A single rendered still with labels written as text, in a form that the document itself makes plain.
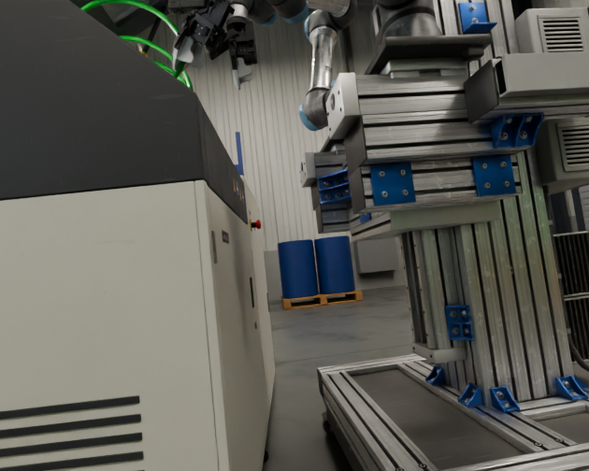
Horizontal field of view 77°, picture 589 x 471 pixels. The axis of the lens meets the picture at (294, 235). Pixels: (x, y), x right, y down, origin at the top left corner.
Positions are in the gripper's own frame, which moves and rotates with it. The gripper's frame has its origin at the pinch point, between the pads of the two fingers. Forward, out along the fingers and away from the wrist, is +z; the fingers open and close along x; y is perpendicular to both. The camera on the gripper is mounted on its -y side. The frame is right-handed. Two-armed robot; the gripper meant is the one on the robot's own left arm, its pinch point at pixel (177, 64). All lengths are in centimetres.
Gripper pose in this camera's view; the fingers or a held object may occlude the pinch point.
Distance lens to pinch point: 114.4
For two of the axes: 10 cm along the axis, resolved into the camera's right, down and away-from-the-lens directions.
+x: 2.9, -1.7, 9.4
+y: 8.0, 5.8, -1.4
